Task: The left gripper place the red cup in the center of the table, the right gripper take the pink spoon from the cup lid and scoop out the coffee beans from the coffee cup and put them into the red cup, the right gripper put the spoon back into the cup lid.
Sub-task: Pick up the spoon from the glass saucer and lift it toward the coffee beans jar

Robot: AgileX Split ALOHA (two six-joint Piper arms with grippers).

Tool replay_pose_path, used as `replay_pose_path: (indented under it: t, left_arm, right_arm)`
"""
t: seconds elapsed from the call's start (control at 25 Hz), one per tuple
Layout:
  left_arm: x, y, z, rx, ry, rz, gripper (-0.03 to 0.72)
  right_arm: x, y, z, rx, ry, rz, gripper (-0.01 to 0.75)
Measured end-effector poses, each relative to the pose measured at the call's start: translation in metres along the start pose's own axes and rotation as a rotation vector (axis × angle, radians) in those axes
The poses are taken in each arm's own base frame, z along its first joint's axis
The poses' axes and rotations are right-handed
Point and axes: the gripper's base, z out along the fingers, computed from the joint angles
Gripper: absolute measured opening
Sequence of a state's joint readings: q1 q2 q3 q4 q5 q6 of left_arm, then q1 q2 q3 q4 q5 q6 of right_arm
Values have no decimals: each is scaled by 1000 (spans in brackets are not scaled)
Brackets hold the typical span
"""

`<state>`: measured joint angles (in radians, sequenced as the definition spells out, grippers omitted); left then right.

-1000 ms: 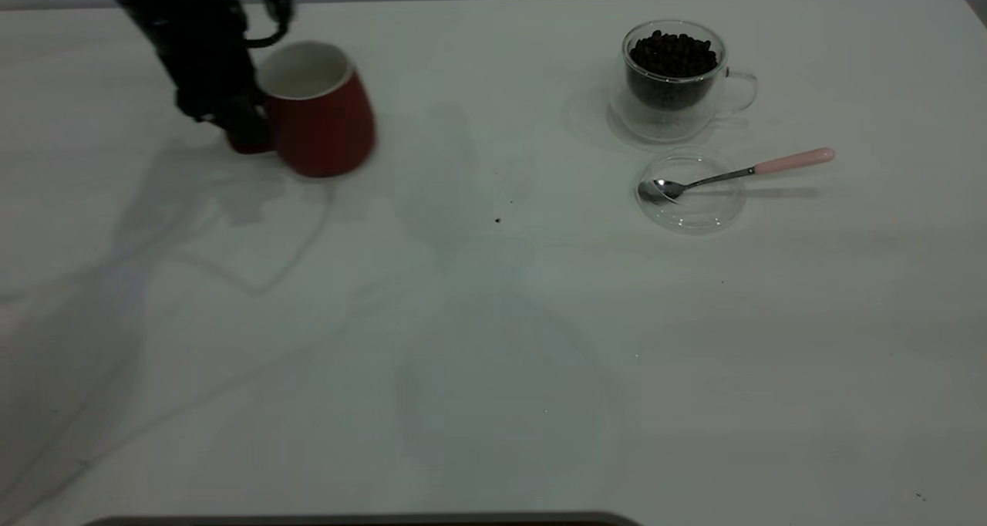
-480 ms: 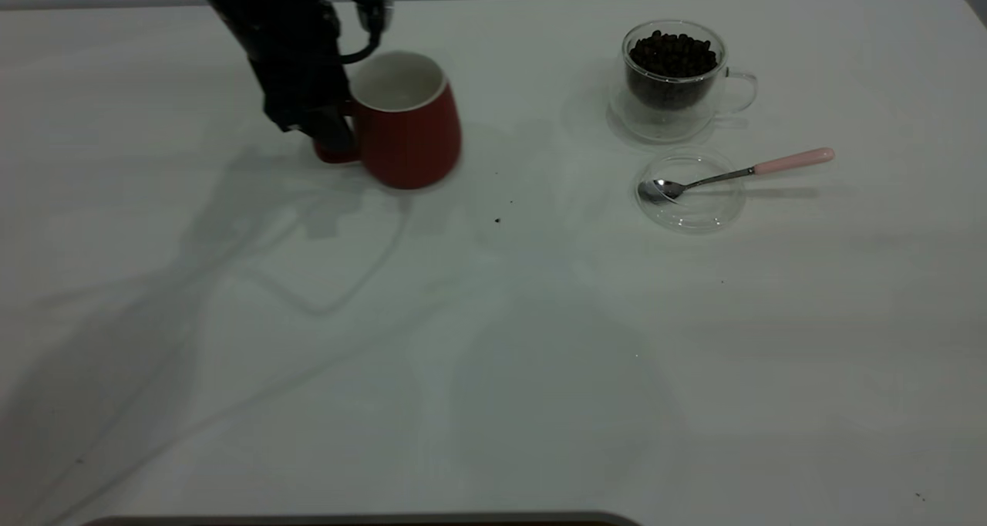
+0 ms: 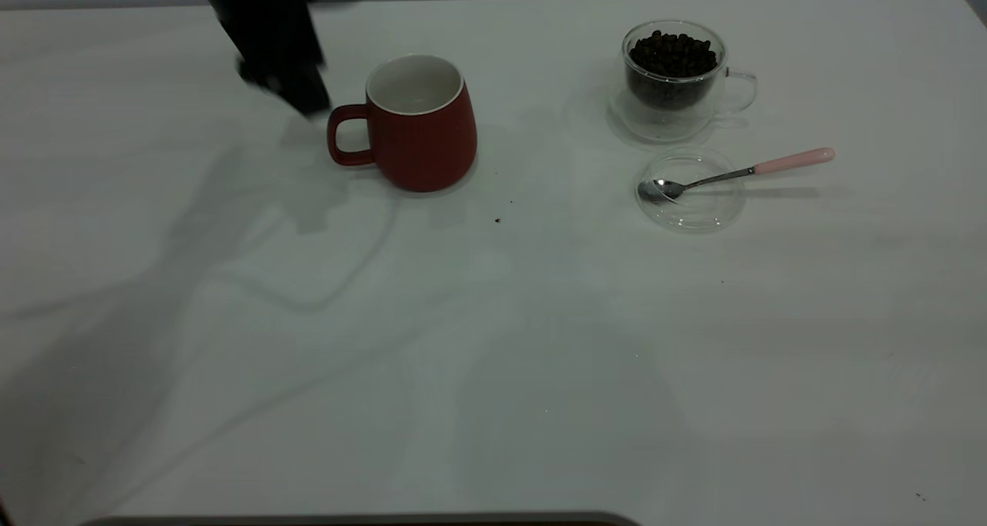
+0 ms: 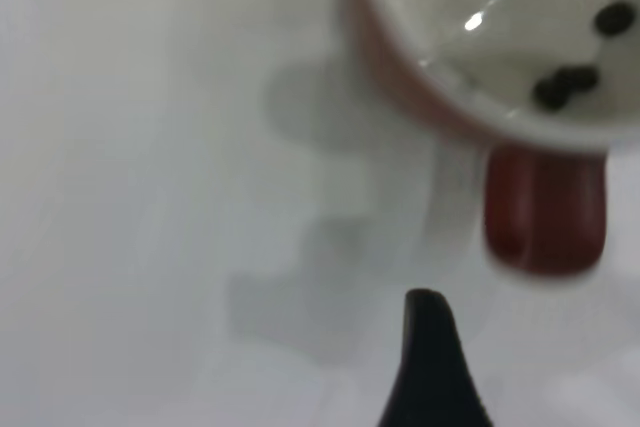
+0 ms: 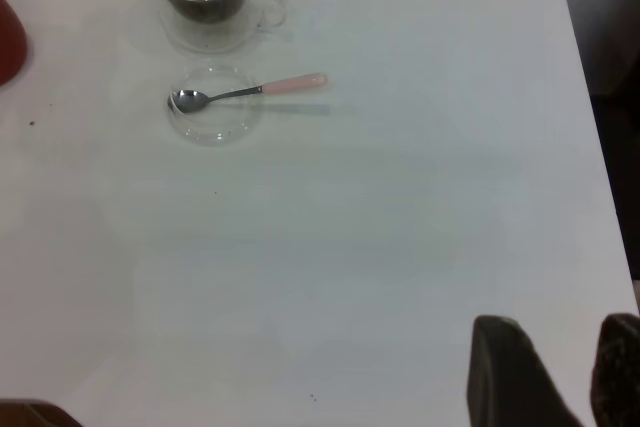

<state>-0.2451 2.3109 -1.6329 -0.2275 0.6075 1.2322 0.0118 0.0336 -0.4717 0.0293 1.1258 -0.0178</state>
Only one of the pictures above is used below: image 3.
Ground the dark coffee beans pile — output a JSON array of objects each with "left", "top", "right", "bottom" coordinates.
[{"left": 628, "top": 30, "right": 719, "bottom": 112}]

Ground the metal spoon with pink handle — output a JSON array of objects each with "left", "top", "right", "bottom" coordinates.
[{"left": 637, "top": 148, "right": 836, "bottom": 205}]

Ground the clear glass saucer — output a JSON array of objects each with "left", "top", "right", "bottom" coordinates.
[{"left": 609, "top": 86, "right": 719, "bottom": 143}]

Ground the clear round glass lid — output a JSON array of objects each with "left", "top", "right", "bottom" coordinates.
[{"left": 635, "top": 148, "right": 747, "bottom": 234}]

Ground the clear glass cup with handle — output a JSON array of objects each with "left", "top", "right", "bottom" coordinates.
[{"left": 622, "top": 20, "right": 758, "bottom": 130}]

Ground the red ceramic mug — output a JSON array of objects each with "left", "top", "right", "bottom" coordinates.
[{"left": 326, "top": 54, "right": 478, "bottom": 194}]

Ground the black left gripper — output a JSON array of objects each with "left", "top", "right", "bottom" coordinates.
[{"left": 187, "top": 0, "right": 333, "bottom": 119}]

